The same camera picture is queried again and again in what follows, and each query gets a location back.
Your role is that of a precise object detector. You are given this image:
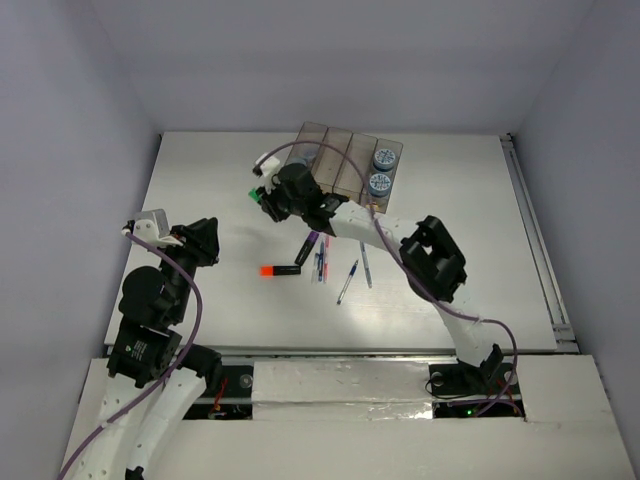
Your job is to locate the green highlighter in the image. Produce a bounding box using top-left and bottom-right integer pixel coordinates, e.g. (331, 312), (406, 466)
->
(249, 187), (264, 203)

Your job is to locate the paperclip jar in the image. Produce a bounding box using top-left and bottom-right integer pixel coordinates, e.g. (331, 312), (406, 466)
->
(288, 148), (317, 166)

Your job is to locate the purple highlighter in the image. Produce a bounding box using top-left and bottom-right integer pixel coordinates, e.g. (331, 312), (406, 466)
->
(294, 231), (319, 266)

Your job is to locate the orange highlighter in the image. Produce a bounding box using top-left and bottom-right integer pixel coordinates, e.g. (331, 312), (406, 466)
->
(260, 265), (301, 278)

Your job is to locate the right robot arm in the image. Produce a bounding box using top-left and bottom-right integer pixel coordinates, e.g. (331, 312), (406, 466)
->
(253, 158), (512, 396)

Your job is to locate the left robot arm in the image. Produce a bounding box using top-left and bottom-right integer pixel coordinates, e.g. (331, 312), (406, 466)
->
(58, 209), (222, 479)

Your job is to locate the clear drawer bin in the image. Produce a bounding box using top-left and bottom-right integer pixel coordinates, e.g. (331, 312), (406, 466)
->
(331, 133), (377, 203)
(311, 127), (353, 194)
(360, 138), (403, 213)
(278, 121), (328, 198)

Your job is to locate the blue capped pen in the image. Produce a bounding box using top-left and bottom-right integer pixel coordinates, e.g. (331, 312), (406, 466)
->
(311, 252), (323, 283)

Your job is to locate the pink gel pen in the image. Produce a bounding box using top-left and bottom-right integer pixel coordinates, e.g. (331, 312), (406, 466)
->
(318, 234), (330, 283)

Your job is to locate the blue ballpoint pen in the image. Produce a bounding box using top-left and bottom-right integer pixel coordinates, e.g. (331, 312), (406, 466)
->
(336, 260), (359, 305)

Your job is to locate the grey blue pen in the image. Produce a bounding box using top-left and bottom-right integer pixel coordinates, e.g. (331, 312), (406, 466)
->
(359, 242), (373, 289)

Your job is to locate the foil covered front board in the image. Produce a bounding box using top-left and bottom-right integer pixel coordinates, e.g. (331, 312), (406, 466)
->
(251, 359), (433, 421)

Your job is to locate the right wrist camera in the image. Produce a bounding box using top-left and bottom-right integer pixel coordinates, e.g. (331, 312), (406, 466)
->
(252, 153), (281, 178)

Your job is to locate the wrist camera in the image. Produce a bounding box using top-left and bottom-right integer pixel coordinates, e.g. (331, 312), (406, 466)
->
(121, 209), (183, 248)
(252, 153), (281, 178)

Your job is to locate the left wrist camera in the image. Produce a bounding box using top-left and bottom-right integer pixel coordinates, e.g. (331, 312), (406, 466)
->
(121, 209), (183, 248)

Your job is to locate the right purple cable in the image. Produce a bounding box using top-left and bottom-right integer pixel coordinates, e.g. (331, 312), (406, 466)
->
(252, 141), (519, 416)

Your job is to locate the right aluminium rail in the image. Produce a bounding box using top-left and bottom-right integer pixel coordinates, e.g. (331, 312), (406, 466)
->
(500, 133), (580, 354)

